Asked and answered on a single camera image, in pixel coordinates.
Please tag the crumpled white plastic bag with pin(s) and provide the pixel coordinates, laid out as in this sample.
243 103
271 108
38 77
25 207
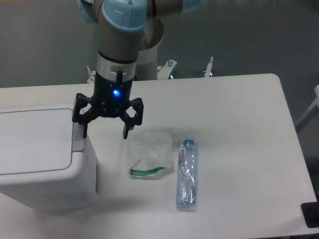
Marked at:
149 155

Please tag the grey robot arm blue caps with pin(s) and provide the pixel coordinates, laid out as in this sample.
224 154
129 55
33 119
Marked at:
122 24

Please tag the black clamp at table corner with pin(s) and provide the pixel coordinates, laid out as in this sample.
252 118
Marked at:
311 214

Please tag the white furniture leg at right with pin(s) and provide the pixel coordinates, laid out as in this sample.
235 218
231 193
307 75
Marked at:
309 113

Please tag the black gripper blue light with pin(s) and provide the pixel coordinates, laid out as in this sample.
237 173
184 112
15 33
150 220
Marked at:
109 100

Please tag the crushed clear plastic bottle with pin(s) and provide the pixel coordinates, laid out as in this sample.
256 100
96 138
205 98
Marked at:
187 175

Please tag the white plastic trash can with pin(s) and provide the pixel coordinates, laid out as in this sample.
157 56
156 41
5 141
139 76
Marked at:
45 161

